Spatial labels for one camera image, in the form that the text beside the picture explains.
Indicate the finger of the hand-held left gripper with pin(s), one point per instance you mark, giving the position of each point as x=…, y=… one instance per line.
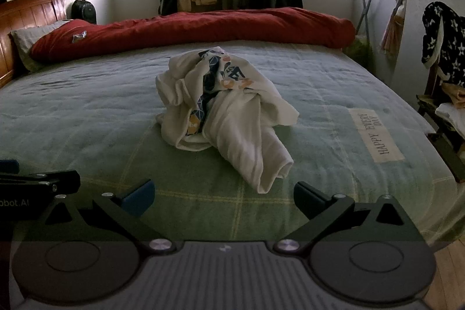
x=9, y=166
x=43, y=181

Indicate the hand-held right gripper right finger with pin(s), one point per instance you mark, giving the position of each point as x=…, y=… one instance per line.
x=308, y=198

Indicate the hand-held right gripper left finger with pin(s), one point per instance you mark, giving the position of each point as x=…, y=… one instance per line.
x=140, y=196

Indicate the white printed sweatshirt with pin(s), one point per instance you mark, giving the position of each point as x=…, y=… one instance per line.
x=232, y=128

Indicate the green checked bed sheet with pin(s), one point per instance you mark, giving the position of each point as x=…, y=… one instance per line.
x=90, y=114

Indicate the grey pillow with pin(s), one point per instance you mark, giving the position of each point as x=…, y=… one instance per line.
x=25, y=41

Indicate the dark wooden chair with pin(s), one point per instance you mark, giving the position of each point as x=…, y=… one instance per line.
x=445, y=146

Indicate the small shiny wrapper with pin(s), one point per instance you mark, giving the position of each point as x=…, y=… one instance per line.
x=80, y=36

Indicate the green fabric bundle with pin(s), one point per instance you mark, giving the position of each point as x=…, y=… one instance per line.
x=359, y=54

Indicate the wooden headboard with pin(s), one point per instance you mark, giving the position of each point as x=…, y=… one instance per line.
x=29, y=10

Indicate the white folded cloth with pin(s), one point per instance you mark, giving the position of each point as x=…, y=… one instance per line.
x=452, y=115

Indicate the tan folded cloth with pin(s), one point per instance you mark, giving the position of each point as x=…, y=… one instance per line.
x=456, y=94

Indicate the red duvet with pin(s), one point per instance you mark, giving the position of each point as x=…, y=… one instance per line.
x=203, y=26

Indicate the black star-print garment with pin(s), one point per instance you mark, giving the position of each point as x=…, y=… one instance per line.
x=448, y=41

